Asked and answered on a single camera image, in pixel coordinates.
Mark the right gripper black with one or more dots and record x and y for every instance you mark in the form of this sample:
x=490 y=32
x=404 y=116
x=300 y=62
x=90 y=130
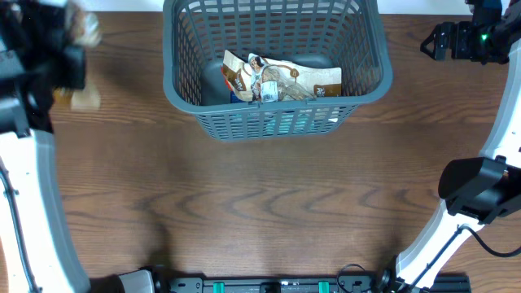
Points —
x=461 y=30

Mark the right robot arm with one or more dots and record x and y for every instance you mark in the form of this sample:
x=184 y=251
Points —
x=473 y=192

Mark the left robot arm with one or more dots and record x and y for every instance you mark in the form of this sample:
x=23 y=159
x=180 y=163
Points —
x=35 y=237

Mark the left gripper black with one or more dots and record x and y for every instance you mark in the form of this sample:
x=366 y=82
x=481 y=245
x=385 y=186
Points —
x=68 y=56

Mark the orange spaghetti packet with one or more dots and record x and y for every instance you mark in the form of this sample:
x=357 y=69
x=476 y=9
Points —
x=228 y=85

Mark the cream snack pouch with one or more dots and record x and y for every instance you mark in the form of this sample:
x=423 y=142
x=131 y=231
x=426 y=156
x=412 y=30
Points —
x=237 y=74

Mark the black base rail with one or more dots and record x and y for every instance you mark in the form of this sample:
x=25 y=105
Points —
x=285 y=285

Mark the light teal wipes packet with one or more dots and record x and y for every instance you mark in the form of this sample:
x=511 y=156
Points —
x=293 y=122

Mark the grey plastic basket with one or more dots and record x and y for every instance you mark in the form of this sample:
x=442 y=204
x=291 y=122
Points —
x=313 y=33

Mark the blue carton box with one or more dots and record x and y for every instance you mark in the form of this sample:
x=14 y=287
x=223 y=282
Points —
x=234 y=98

